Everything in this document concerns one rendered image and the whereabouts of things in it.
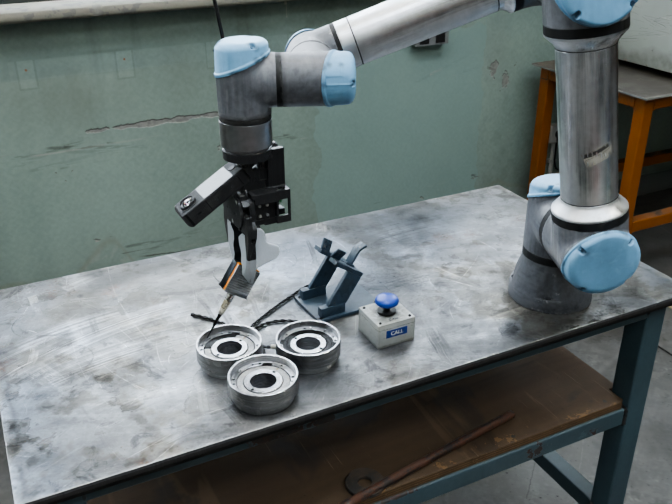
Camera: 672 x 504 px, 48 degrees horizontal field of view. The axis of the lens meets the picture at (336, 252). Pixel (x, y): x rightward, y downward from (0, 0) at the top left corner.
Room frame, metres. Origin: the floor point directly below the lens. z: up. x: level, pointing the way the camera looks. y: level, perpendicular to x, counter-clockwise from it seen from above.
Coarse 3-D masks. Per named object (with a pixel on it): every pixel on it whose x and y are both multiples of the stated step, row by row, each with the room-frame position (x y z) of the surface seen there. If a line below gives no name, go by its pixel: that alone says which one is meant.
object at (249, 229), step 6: (246, 210) 1.02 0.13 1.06; (246, 216) 1.01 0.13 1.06; (246, 222) 1.00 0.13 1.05; (252, 222) 1.01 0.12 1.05; (246, 228) 1.00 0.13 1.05; (252, 228) 1.00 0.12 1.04; (246, 234) 1.00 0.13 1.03; (252, 234) 1.00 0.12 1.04; (246, 240) 1.00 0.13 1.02; (252, 240) 1.00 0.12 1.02; (246, 246) 1.00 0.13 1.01; (252, 246) 1.00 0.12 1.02; (246, 252) 1.00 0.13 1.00; (252, 252) 1.01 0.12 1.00; (246, 258) 1.00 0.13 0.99; (252, 258) 1.01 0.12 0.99
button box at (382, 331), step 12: (360, 312) 1.10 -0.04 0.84; (372, 312) 1.09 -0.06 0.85; (384, 312) 1.08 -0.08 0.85; (396, 312) 1.09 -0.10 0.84; (408, 312) 1.09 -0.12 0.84; (360, 324) 1.10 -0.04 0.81; (372, 324) 1.06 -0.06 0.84; (384, 324) 1.05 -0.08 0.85; (396, 324) 1.06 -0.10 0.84; (408, 324) 1.07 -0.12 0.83; (372, 336) 1.06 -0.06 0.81; (384, 336) 1.05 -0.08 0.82; (396, 336) 1.06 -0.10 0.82; (408, 336) 1.07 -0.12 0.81
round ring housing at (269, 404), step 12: (240, 360) 0.96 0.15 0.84; (252, 360) 0.97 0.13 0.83; (264, 360) 0.97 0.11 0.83; (276, 360) 0.97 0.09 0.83; (288, 360) 0.96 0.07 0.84; (228, 372) 0.93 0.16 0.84; (240, 372) 0.94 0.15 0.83; (252, 372) 0.94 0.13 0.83; (264, 372) 0.94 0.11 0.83; (276, 372) 0.94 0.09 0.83; (288, 372) 0.94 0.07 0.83; (228, 384) 0.90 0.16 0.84; (252, 384) 0.93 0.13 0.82; (264, 384) 0.94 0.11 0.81; (276, 384) 0.91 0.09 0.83; (240, 396) 0.88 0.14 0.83; (252, 396) 0.87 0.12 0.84; (264, 396) 0.87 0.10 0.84; (276, 396) 0.88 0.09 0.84; (288, 396) 0.89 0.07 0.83; (240, 408) 0.89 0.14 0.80; (252, 408) 0.87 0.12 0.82; (264, 408) 0.87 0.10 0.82; (276, 408) 0.88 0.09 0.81
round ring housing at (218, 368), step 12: (228, 324) 1.06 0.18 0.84; (240, 324) 1.06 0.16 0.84; (204, 336) 1.03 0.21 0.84; (216, 336) 1.04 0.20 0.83; (252, 336) 1.04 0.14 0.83; (216, 348) 1.01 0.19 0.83; (228, 348) 1.03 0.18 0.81; (240, 348) 1.02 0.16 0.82; (204, 360) 0.97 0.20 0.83; (216, 360) 0.96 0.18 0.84; (228, 360) 0.96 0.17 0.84; (216, 372) 0.96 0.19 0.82
